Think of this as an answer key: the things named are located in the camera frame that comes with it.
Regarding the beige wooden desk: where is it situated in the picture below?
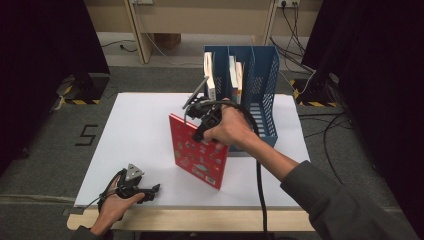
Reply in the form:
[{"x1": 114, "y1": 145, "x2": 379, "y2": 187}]
[{"x1": 124, "y1": 0, "x2": 279, "y2": 65}]

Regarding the white picture book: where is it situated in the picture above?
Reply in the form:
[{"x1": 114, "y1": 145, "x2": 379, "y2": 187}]
[{"x1": 203, "y1": 51, "x2": 218, "y2": 101}]

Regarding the long black floor cable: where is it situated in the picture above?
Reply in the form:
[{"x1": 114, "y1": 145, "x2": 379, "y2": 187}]
[{"x1": 322, "y1": 112, "x2": 348, "y2": 186}]

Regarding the person's right hand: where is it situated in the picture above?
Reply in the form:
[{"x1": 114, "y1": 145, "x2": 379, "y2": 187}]
[{"x1": 203, "y1": 98, "x2": 259, "y2": 149}]

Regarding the right hand-held gripper cable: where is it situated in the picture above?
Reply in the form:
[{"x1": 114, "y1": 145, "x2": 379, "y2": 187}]
[{"x1": 196, "y1": 99, "x2": 271, "y2": 240}]

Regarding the white table cover sheet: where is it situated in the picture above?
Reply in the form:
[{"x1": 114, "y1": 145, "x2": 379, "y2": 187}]
[{"x1": 73, "y1": 92, "x2": 313, "y2": 208}]

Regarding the red picture book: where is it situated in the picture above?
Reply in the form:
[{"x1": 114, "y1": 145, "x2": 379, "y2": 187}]
[{"x1": 168, "y1": 113, "x2": 231, "y2": 191}]

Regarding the short black floor cable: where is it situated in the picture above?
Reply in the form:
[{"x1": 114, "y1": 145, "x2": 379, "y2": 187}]
[{"x1": 298, "y1": 112, "x2": 354, "y2": 140}]

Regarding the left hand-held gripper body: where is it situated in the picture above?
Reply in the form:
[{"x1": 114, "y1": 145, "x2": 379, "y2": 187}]
[{"x1": 116, "y1": 163, "x2": 145, "y2": 201}]

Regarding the white floor cable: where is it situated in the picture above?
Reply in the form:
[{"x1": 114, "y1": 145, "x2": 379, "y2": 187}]
[{"x1": 144, "y1": 32, "x2": 205, "y2": 67}]

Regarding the black curtain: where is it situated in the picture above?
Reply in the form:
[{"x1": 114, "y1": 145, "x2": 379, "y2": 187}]
[
  {"x1": 301, "y1": 0, "x2": 424, "y2": 234},
  {"x1": 0, "y1": 0, "x2": 111, "y2": 174}
]

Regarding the person's left hand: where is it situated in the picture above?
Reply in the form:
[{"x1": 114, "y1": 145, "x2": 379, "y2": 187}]
[{"x1": 94, "y1": 179, "x2": 146, "y2": 231}]

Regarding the left hand-held gripper cable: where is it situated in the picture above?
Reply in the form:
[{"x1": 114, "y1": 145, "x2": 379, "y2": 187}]
[{"x1": 84, "y1": 168, "x2": 128, "y2": 213}]

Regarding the blue plastic file rack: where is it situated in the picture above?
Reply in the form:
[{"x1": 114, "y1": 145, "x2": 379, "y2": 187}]
[{"x1": 203, "y1": 44, "x2": 281, "y2": 158}]

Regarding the hand-held gripper cable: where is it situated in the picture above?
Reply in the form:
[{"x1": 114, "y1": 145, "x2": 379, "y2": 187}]
[
  {"x1": 84, "y1": 168, "x2": 128, "y2": 213},
  {"x1": 196, "y1": 99, "x2": 271, "y2": 240}
]

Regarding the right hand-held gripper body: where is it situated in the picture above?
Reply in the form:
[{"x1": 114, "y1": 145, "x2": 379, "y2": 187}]
[{"x1": 181, "y1": 76, "x2": 223, "y2": 126}]

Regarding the black stand base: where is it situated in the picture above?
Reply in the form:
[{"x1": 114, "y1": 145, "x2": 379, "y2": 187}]
[
  {"x1": 63, "y1": 72, "x2": 111, "y2": 105},
  {"x1": 289, "y1": 71, "x2": 340, "y2": 108}
]

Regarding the thin black floor cable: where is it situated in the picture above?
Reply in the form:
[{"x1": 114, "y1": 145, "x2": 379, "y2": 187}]
[{"x1": 100, "y1": 39, "x2": 139, "y2": 54}]

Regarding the bundle of black cables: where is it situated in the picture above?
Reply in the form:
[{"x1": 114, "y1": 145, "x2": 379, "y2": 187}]
[{"x1": 269, "y1": 0, "x2": 317, "y2": 74}]

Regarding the teal picture book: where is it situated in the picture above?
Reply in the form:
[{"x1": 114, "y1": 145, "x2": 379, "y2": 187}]
[{"x1": 228, "y1": 54, "x2": 244, "y2": 105}]

